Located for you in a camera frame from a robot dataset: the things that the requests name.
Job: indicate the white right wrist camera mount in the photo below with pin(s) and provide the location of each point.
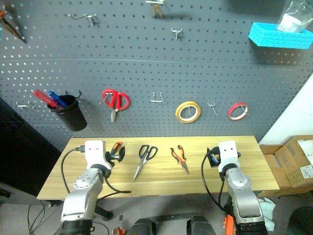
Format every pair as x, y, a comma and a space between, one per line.
227, 154

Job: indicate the black table leg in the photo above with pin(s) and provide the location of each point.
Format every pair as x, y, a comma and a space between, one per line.
104, 212

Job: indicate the black cabinet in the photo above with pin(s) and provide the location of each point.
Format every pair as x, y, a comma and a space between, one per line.
22, 156

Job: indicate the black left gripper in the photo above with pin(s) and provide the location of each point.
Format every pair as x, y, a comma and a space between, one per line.
112, 158

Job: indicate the yellow tape roll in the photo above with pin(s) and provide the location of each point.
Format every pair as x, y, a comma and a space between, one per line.
180, 117

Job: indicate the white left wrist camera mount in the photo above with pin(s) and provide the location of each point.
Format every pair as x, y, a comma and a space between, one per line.
94, 153

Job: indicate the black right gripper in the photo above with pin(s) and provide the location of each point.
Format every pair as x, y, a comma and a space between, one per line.
215, 156

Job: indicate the dark rounded shape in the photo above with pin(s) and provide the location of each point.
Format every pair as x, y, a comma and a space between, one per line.
141, 227
199, 226

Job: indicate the clear plastic bag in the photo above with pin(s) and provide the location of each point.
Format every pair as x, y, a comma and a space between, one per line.
292, 19

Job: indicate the blue plastic basket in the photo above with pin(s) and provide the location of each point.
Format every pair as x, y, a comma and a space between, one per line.
278, 38

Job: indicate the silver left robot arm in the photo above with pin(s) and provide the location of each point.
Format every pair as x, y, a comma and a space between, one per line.
82, 195

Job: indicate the large cardboard box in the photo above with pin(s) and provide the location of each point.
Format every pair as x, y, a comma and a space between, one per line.
293, 161

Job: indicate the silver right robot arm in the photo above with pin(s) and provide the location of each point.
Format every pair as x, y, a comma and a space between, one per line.
244, 200

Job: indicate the orange black long pliers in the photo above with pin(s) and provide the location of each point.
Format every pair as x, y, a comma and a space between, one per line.
11, 27

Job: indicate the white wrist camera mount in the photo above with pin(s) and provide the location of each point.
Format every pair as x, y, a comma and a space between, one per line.
227, 154
94, 153

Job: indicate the silver pegboard hook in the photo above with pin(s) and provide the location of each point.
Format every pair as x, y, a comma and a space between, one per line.
212, 106
24, 105
176, 31
156, 99
89, 17

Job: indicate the orange black utility knife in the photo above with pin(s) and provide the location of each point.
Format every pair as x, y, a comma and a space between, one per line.
117, 146

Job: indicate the small orange floor object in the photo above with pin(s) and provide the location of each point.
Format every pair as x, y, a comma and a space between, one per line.
118, 231

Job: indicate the dark round seat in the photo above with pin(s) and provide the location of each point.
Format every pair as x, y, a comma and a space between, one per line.
302, 220

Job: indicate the red tape roll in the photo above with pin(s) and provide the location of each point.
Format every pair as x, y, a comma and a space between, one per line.
231, 115

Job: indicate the orange robot hip part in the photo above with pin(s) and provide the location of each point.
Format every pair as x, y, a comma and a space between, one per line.
229, 225

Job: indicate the black plastic cup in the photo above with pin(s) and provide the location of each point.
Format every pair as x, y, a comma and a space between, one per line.
72, 117

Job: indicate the grey metal pegboard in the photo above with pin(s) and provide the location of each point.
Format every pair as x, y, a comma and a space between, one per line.
146, 68

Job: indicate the white crumpled cloth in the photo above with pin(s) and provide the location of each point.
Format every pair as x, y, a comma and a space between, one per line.
267, 213

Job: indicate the orange black needle-nose pliers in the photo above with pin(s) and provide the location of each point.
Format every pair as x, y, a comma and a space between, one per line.
180, 159

